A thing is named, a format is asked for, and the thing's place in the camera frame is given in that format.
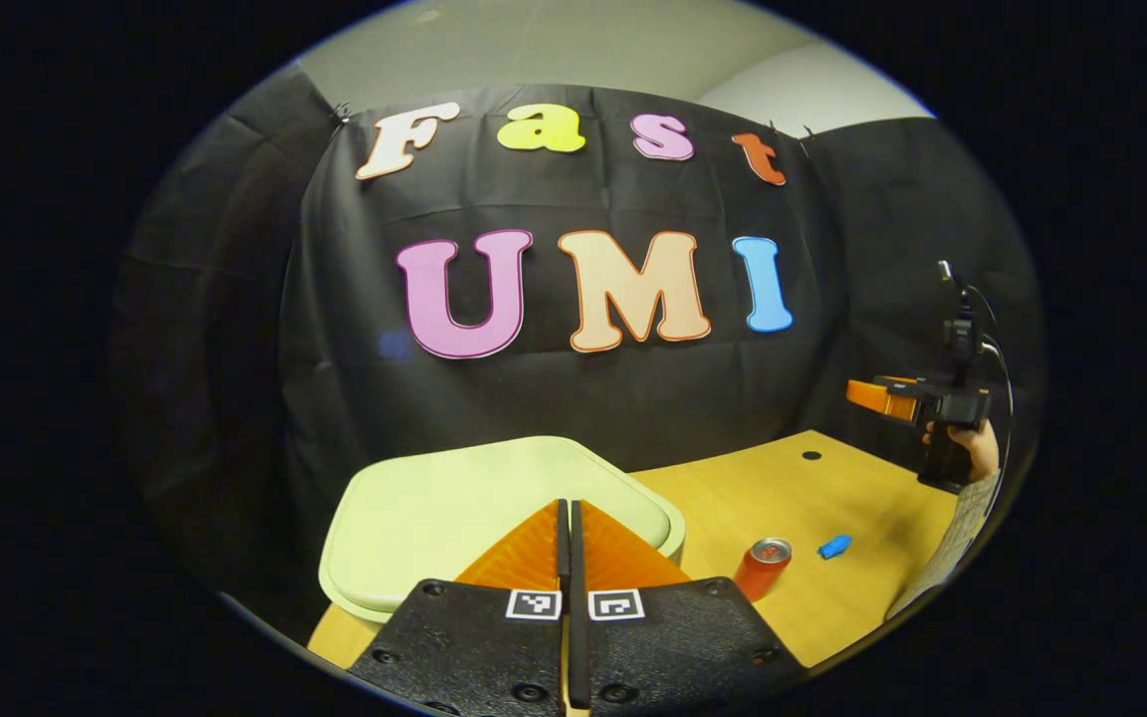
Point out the black backdrop cloth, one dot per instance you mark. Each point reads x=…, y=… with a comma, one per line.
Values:
x=633, y=398

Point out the green desktop garbage bin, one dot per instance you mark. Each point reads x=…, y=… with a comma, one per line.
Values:
x=454, y=508

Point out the red pop can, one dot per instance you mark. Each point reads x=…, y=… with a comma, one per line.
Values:
x=761, y=573

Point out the blue paper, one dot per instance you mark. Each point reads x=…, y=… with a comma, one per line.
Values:
x=834, y=547

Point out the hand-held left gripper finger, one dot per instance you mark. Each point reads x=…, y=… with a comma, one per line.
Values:
x=564, y=558
x=578, y=568

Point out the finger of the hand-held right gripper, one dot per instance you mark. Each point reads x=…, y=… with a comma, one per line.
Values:
x=882, y=398

